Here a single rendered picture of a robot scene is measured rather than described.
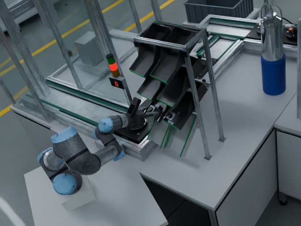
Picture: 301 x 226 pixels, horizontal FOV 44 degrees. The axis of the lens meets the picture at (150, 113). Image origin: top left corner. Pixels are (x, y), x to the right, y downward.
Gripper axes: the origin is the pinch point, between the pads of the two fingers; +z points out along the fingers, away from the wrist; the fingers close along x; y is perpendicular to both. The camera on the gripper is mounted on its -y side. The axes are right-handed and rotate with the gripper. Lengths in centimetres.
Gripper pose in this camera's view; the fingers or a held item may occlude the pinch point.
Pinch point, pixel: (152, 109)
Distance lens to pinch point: 217.3
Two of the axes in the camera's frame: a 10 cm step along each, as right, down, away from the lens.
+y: -0.8, 9.2, 3.9
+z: 7.6, -1.9, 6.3
